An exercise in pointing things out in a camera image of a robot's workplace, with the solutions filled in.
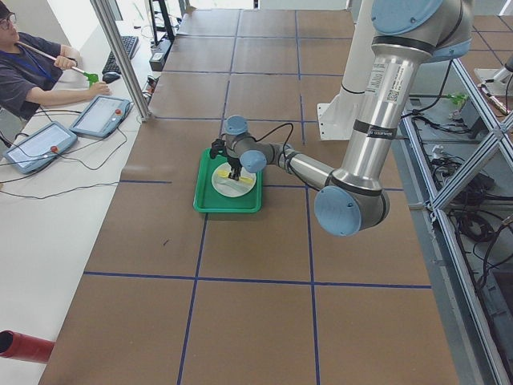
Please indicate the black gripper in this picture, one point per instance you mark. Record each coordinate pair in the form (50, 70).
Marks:
(233, 164)

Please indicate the yellow plastic spoon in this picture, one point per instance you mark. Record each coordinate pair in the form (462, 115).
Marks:
(243, 180)

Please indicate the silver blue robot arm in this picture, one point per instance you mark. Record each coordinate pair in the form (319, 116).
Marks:
(392, 40)

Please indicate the white round plate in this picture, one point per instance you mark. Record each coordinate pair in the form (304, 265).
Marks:
(228, 188)

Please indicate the green plastic tray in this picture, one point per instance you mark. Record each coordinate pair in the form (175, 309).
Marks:
(208, 200)

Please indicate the far blue teach pendant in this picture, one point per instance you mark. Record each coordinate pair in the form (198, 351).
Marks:
(101, 116)

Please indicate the blue teach pendant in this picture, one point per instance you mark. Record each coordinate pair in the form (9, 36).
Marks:
(40, 148)
(101, 116)

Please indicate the black computer mouse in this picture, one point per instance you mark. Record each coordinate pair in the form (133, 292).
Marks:
(110, 77)

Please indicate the near blue teach pendant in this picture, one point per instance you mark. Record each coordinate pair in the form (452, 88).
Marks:
(40, 148)

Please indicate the person in dark shirt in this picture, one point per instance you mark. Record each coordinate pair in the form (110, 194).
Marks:
(30, 68)

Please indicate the red cylinder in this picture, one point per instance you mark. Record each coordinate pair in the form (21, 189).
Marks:
(15, 345)

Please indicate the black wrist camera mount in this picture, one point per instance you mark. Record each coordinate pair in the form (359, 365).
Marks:
(218, 148)

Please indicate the aluminium frame post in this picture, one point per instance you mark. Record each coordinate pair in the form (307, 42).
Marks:
(107, 22)

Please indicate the aluminium side frame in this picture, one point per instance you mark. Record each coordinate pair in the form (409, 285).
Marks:
(455, 156)

